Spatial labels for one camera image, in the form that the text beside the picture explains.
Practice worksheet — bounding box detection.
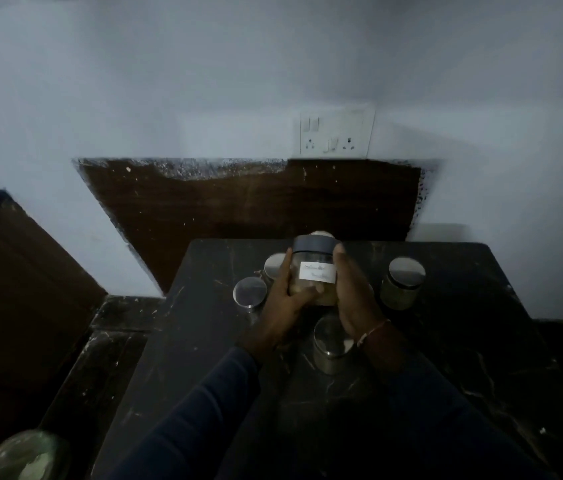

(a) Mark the green glass container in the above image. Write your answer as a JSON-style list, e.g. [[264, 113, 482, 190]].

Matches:
[[0, 429, 72, 480]]

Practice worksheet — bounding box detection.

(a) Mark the white wall socket switch panel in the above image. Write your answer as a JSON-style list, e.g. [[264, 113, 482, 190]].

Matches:
[[292, 105, 376, 158]]

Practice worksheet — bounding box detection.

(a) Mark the person's right hand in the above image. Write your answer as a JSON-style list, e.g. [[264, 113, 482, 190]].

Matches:
[[332, 243, 392, 345]]

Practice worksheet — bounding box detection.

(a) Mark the person's left forearm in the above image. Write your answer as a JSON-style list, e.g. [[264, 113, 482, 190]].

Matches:
[[111, 342, 272, 480]]

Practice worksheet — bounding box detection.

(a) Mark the dark brown wooden wall panel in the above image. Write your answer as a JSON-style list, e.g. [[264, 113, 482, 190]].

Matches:
[[74, 158, 435, 295]]

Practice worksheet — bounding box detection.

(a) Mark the cinnamon jar steel lid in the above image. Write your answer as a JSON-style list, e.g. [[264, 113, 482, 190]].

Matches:
[[311, 314, 357, 375]]

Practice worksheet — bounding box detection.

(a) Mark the person's left hand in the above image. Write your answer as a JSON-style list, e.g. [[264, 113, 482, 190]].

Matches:
[[239, 247, 325, 363]]

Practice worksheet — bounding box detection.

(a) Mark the coriander powder jar grey lid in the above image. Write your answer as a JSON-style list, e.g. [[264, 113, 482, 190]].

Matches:
[[289, 234, 340, 308]]

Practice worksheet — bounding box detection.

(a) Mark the red thread bracelet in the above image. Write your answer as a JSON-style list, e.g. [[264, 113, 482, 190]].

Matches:
[[356, 318, 392, 348]]

